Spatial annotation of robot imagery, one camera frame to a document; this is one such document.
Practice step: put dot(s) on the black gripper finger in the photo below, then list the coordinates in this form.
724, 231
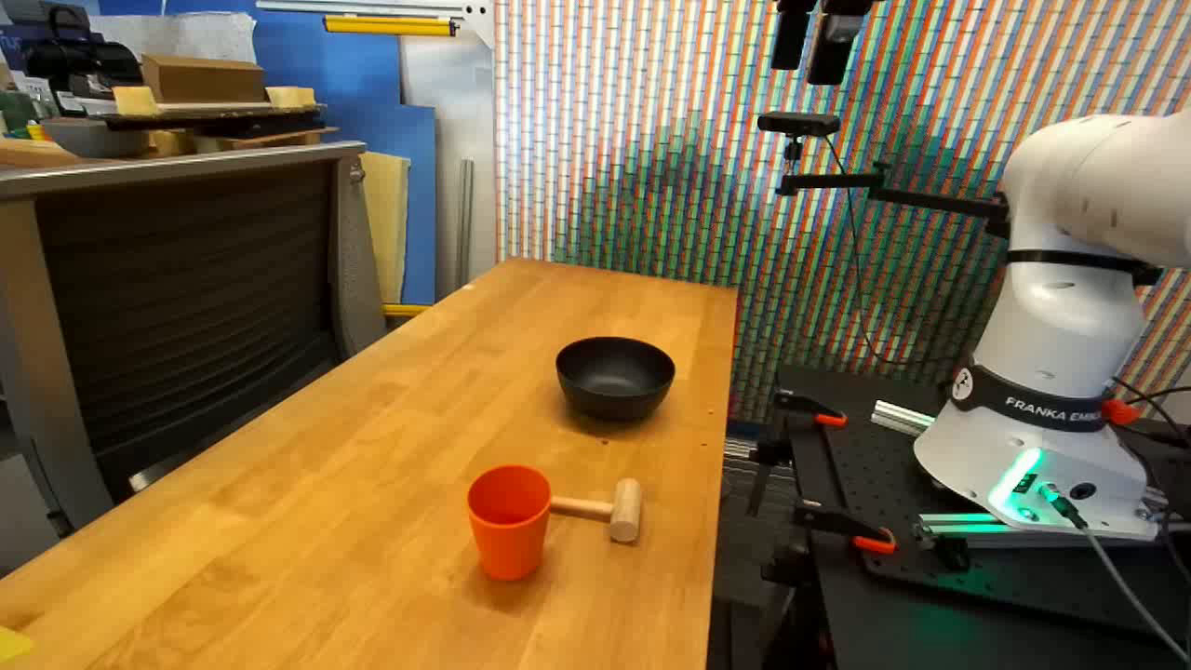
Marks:
840, 38
791, 30

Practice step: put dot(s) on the orange plastic cup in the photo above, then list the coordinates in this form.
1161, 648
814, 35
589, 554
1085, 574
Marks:
509, 528

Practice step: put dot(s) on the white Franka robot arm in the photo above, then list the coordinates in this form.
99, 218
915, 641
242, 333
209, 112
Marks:
1066, 338

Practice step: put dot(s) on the black bowl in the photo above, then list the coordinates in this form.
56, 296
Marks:
617, 379

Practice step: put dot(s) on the orange black bar clamp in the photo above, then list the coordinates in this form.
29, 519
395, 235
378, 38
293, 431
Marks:
814, 413
850, 528

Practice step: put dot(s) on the silver aluminium bar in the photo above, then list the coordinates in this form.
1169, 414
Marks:
898, 420

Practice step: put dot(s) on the yellow spirit level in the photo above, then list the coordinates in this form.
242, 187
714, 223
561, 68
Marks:
390, 26

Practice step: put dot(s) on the blue board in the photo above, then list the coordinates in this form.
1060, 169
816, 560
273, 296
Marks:
374, 97

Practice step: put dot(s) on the pale wooden panel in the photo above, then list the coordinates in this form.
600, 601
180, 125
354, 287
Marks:
384, 224

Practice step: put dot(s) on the small wooden mallet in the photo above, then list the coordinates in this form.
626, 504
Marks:
626, 513

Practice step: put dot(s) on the brown cardboard box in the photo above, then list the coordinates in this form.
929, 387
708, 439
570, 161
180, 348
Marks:
205, 80

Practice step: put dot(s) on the grey cabinet with dark panel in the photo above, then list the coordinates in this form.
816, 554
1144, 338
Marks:
189, 310

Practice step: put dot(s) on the black machine on cabinet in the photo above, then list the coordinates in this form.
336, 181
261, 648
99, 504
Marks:
76, 59

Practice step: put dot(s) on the black camera on stand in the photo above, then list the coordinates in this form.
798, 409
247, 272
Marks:
798, 125

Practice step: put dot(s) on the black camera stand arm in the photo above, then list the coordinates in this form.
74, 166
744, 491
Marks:
896, 192

